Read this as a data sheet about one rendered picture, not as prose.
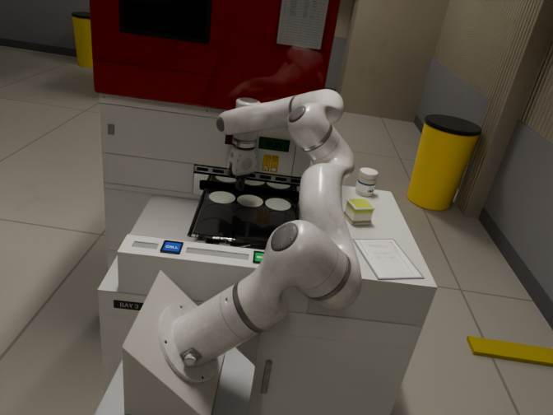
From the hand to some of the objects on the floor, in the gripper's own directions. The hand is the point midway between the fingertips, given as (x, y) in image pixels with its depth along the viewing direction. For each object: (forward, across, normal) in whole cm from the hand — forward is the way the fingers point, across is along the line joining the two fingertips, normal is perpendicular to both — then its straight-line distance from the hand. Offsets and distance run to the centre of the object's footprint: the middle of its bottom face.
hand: (239, 184), depth 167 cm
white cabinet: (+98, +2, +21) cm, 100 cm away
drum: (+98, -271, -59) cm, 295 cm away
